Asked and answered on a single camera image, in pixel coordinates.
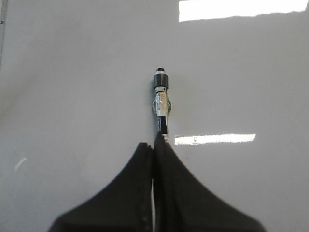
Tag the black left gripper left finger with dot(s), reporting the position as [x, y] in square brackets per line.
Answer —
[123, 206]

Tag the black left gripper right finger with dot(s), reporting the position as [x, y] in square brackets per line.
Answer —
[183, 204]

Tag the black white whiteboard marker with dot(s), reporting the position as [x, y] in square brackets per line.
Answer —
[161, 104]

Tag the white whiteboard with aluminium frame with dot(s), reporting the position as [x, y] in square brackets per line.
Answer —
[76, 94]

